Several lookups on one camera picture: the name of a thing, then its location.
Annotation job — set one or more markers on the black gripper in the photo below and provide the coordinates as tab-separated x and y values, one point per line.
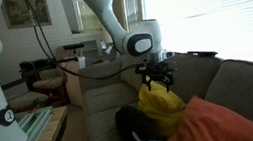
155	69

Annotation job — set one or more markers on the yellow pillow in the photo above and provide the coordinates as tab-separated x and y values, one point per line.
161	109

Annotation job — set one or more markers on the orange pillow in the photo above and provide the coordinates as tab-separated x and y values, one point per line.
215	124

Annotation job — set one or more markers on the navy bolster with blue piping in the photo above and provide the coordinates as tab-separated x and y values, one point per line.
135	126

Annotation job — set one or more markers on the white window blinds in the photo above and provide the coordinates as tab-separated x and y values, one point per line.
218	9

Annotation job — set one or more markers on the white framed window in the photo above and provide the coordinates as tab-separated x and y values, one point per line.
87	14

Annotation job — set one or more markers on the wooden chair with beige seat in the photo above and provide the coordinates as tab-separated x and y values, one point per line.
49	82

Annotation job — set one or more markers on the wooden work table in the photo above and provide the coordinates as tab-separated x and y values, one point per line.
49	139

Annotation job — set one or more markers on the grey padded ottoman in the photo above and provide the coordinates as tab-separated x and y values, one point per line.
28	99

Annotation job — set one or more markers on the black stereo camera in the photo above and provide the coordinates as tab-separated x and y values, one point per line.
74	46

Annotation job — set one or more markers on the framed wall picture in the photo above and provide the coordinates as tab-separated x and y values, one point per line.
24	10

